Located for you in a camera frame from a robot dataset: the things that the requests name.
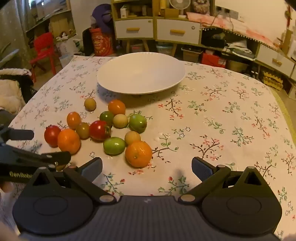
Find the small white box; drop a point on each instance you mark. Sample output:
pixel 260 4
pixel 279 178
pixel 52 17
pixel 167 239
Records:
pixel 124 12

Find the tall wooden shelf cabinet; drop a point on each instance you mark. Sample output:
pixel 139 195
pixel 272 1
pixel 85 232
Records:
pixel 133 17

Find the pile of papers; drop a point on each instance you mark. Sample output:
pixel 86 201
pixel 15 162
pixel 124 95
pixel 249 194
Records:
pixel 241 49

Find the floral tablecloth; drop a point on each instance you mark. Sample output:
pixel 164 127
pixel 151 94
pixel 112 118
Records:
pixel 208 115

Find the black flat board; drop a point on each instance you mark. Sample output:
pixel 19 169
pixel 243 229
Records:
pixel 86 41

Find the red box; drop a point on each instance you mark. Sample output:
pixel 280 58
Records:
pixel 212 59

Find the white fluffy cushion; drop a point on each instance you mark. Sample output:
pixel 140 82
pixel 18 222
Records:
pixel 9 90

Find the pink patterned cloth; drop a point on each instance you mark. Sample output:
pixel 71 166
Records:
pixel 231 25

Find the plain red tomato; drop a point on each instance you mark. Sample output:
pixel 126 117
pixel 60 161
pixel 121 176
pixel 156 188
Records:
pixel 51 136

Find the white desk fan with stand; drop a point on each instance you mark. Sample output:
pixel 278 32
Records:
pixel 179 4

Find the yellow egg tray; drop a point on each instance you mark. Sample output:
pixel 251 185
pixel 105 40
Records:
pixel 272 80

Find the grey chair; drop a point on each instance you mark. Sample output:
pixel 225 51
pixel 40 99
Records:
pixel 7 58

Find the framed cat picture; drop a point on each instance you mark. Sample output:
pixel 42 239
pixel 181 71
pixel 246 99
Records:
pixel 201 5

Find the orange tomato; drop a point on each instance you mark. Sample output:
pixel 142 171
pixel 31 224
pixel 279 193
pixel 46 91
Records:
pixel 73 119
pixel 116 107

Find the person's left hand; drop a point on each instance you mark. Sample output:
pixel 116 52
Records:
pixel 5 187

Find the olive brown tomato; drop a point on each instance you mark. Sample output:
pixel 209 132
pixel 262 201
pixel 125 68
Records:
pixel 82 131

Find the orange printed bucket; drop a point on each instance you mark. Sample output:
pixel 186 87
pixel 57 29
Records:
pixel 101 42

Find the red tomato with green calyx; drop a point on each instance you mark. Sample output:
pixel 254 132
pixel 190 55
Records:
pixel 99 131

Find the long low wooden cabinet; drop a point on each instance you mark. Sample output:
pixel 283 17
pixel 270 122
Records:
pixel 252 54

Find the beige patterned curtain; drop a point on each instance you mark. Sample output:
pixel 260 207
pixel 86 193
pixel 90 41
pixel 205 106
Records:
pixel 13 27

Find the small dark green tomato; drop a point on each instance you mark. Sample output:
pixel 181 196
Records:
pixel 106 117

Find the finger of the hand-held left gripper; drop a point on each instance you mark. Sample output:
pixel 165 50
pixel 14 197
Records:
pixel 46 158
pixel 22 134

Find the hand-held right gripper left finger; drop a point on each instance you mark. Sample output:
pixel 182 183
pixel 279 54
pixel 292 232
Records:
pixel 93 168

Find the black bag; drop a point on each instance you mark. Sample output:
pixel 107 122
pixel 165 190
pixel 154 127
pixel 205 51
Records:
pixel 212 40

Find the yellow cylinder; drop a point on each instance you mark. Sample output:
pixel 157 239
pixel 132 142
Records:
pixel 163 4

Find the brown cardboard box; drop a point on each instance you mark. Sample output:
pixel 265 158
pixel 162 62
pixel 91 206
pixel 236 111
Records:
pixel 170 12

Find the red plastic chair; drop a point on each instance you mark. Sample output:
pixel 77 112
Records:
pixel 44 48

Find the large white carton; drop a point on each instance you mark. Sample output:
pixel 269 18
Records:
pixel 66 46

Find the small orange mandarin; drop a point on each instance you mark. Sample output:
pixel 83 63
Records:
pixel 68 141

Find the white drawer of low cabinet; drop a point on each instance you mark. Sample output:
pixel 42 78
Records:
pixel 275 59

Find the tan round longan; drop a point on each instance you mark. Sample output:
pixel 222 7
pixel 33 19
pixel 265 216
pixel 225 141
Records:
pixel 120 121
pixel 132 137
pixel 90 104

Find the white drawer of short cabinet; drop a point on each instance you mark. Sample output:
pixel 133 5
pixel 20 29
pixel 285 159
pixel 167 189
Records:
pixel 178 31

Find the short wooden cabinet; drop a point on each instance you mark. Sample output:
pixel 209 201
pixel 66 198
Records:
pixel 178 18

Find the white drawer of tall cabinet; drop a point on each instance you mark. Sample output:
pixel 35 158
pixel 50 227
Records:
pixel 134 29

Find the clear plastic storage box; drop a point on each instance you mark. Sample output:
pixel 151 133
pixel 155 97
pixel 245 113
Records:
pixel 164 50
pixel 190 55
pixel 137 48

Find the purple plush toy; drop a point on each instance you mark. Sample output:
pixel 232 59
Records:
pixel 103 16

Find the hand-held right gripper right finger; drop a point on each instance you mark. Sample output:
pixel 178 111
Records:
pixel 203 169

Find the large orange mandarin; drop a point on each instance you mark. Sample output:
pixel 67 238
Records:
pixel 138 154

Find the white ribbed plate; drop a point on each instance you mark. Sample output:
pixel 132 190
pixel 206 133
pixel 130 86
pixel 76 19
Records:
pixel 141 71

